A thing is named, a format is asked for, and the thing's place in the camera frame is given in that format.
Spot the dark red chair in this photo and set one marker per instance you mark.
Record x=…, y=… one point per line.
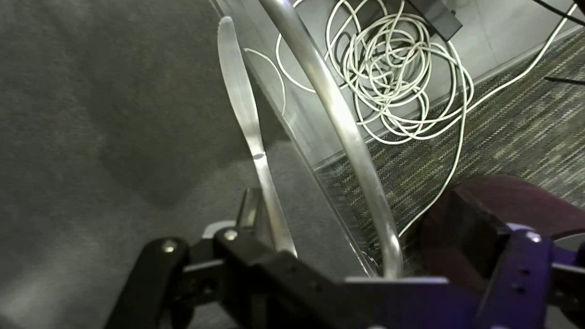
x=536, y=201

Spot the black power box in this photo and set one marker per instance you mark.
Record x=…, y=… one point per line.
x=435, y=15

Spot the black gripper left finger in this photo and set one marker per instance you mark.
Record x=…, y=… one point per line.
x=256, y=275

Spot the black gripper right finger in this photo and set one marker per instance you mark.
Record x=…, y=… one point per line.
x=517, y=280

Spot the silver knife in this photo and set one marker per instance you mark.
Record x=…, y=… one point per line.
x=239, y=92

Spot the stainless steel dishwasher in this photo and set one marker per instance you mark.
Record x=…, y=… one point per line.
x=303, y=130

